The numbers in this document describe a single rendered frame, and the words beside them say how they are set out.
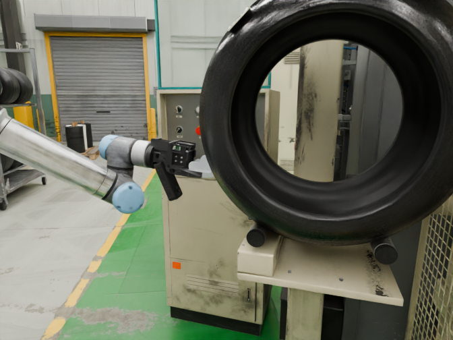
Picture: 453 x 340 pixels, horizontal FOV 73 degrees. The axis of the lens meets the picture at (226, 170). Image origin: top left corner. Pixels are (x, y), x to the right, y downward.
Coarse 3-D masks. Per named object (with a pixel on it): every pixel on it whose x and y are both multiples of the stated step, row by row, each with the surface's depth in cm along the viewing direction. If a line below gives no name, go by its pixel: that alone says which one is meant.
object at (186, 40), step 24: (168, 0) 140; (192, 0) 137; (216, 0) 134; (240, 0) 132; (168, 24) 143; (192, 24) 140; (216, 24) 136; (168, 48) 145; (192, 48) 142; (168, 72) 148; (192, 72) 144
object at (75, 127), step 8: (72, 128) 625; (80, 128) 637; (88, 128) 710; (72, 136) 628; (80, 136) 638; (88, 136) 712; (72, 144) 632; (80, 144) 640; (88, 144) 715; (80, 152) 642; (88, 152) 649; (96, 152) 693
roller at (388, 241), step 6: (378, 240) 68; (384, 240) 67; (390, 240) 68; (372, 246) 68; (378, 246) 65; (384, 246) 65; (390, 246) 64; (378, 252) 65; (384, 252) 65; (390, 252) 64; (396, 252) 64; (378, 258) 65; (384, 258) 65; (390, 258) 65; (396, 258) 65
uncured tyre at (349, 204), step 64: (320, 0) 56; (384, 0) 53; (256, 64) 88; (448, 64) 52; (256, 128) 94; (448, 128) 54; (256, 192) 67; (320, 192) 90; (384, 192) 83; (448, 192) 59
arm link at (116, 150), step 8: (104, 136) 88; (112, 136) 87; (120, 136) 88; (104, 144) 86; (112, 144) 85; (120, 144) 85; (128, 144) 85; (104, 152) 86; (112, 152) 85; (120, 152) 85; (128, 152) 84; (112, 160) 86; (120, 160) 86; (128, 160) 85
